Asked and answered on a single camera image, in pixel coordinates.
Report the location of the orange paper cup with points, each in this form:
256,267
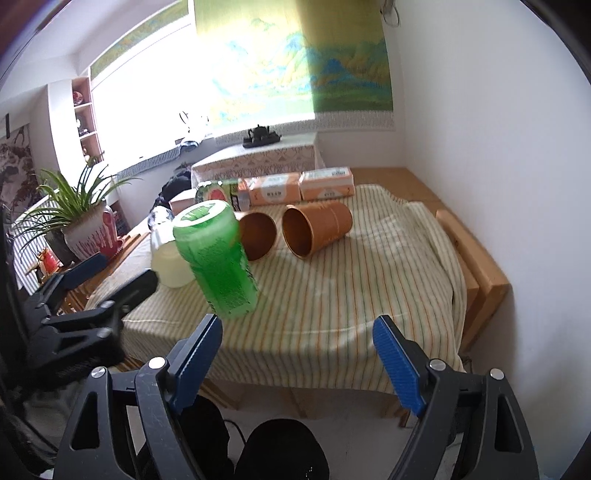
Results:
309,228

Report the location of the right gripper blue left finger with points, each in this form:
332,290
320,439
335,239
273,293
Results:
189,362

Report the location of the striped table cloth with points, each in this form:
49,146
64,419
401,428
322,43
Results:
313,322

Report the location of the landscape painting roller blind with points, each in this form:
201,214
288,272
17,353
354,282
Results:
285,60

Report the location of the white plastic cup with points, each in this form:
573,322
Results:
171,269

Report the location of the right orange tissue pack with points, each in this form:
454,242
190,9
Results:
327,184

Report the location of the spider plant in red-white pot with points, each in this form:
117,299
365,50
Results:
79,211

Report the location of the black bag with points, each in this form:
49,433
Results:
177,183

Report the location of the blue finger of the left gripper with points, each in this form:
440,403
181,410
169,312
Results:
131,294
82,272

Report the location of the ink painting wall scroll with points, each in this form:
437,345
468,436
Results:
19,184

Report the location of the lace-covered low table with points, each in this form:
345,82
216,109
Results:
294,153

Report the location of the green plastic cup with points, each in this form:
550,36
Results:
207,237

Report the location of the white pink wall shelf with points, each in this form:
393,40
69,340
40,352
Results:
72,126

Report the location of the wooden slatted plant stand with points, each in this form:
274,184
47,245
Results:
77,299

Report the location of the black teapot on tray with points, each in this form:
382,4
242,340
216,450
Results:
260,136

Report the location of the copper metal cup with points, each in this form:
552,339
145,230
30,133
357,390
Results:
257,233

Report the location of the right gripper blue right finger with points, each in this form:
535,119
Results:
406,364

